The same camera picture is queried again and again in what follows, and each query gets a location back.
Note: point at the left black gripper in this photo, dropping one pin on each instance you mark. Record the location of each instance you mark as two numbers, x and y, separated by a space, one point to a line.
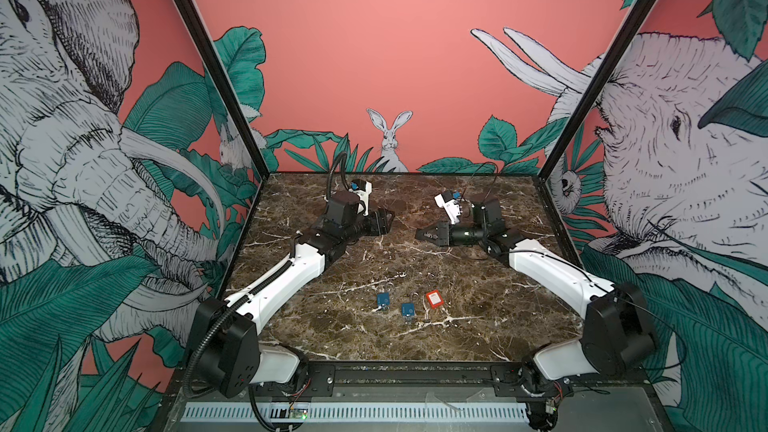
379 221

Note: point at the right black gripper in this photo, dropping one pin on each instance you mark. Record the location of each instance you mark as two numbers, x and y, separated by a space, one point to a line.
448 237

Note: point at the red padlock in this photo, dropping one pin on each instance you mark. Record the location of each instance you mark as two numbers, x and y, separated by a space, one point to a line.
434 299

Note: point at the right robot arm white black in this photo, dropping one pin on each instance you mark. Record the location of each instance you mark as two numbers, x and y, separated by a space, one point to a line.
618 332

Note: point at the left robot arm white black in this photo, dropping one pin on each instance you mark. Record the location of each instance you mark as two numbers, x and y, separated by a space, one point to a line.
224 353

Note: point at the blue padlock left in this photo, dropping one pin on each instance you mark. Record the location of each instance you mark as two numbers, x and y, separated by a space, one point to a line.
383 301

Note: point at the blue padlock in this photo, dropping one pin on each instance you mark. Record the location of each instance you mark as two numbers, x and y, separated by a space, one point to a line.
383 301
408 311

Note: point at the blue padlock middle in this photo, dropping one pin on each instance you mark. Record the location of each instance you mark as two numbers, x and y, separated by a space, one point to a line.
408 311

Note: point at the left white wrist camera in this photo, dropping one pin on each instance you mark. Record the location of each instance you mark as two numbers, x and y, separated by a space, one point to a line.
362 189

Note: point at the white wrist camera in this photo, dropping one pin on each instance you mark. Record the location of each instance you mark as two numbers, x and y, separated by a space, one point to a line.
450 202
362 189

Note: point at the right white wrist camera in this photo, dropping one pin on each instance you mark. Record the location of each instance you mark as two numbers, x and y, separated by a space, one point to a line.
450 202

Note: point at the black front mounting rail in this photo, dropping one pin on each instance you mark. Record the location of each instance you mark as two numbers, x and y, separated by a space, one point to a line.
506 379

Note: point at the white slotted cable duct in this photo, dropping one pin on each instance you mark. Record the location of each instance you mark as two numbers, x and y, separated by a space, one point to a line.
356 412

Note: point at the left black frame post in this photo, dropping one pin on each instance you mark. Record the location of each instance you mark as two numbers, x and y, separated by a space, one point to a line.
195 26

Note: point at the black frame post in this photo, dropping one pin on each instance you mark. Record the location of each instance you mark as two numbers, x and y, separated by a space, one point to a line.
195 26
636 16

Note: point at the right black frame post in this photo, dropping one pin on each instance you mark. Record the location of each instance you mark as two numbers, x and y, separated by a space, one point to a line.
636 16

